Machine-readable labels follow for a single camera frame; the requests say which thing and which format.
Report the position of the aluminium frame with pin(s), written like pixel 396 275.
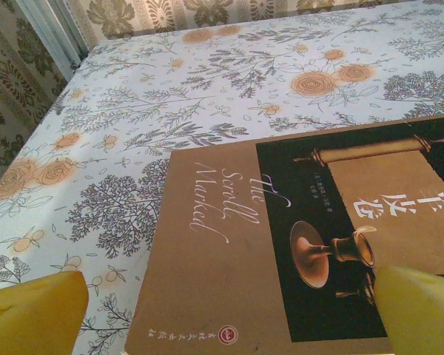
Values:
pixel 55 33

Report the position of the brown scroll cover book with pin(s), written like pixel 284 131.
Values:
pixel 214 281

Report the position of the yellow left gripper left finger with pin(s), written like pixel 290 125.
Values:
pixel 33 314

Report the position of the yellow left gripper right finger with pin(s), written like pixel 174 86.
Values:
pixel 418 314

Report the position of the floral tablecloth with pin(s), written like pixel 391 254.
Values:
pixel 170 92

